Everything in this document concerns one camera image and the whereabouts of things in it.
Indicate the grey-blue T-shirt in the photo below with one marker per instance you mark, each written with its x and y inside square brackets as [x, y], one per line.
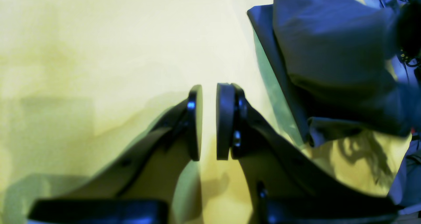
[330, 56]

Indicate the yellow table cloth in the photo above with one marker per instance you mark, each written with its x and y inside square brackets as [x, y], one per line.
[80, 79]

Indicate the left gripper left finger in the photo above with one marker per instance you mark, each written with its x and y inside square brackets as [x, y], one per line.
[139, 186]

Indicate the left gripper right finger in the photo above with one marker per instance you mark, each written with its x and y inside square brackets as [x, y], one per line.
[285, 186]

